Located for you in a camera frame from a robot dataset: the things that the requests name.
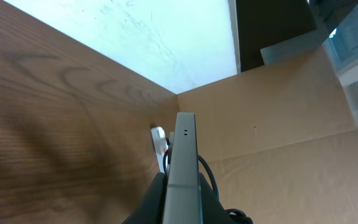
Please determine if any white power strip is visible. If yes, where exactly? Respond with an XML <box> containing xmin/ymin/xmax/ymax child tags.
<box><xmin>150</xmin><ymin>126</ymin><xmax>174</xmax><ymax>174</ymax></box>

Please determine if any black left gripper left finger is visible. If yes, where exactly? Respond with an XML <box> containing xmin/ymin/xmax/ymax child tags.
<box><xmin>122</xmin><ymin>172</ymin><xmax>167</xmax><ymax>224</ymax></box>

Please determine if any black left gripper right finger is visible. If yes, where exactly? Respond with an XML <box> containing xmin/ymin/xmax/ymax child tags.
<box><xmin>199</xmin><ymin>173</ymin><xmax>235</xmax><ymax>224</ymax></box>

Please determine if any black usb charging cable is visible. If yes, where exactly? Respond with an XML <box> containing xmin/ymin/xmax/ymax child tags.
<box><xmin>162</xmin><ymin>148</ymin><xmax>254</xmax><ymax>224</ymax></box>

